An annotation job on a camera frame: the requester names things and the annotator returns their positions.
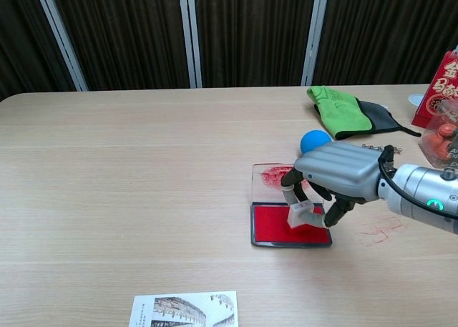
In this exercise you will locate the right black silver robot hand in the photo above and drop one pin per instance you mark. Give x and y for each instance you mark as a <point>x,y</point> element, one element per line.
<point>340,169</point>

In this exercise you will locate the small white stamp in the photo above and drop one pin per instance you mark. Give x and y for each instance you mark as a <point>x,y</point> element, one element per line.
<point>298,214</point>

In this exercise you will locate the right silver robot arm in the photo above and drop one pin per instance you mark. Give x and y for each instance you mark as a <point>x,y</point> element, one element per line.
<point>418,191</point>

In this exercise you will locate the blue ball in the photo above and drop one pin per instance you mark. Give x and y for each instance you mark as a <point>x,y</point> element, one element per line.
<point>313,141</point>

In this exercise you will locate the green microfibre cloth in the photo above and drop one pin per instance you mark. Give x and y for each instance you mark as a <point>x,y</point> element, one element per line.
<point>336,112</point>

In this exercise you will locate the green and black cloth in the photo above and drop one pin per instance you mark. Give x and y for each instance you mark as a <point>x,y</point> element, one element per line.
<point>381,116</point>

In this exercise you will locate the red ink pad case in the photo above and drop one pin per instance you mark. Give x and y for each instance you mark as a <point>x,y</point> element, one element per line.
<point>272,230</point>

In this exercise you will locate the white round disc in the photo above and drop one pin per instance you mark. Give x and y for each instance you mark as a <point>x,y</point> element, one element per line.
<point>416,99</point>

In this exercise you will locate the clear plastic snack bag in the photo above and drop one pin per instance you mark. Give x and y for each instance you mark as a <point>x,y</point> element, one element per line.
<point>440,141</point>

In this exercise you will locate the black folding screen panel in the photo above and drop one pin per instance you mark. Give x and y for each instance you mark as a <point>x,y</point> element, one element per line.
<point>25,37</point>
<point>125,33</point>
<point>250,33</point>
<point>386,30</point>

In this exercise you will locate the printed postcard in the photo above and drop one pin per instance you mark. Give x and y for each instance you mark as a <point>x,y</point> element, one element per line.
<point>186,311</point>

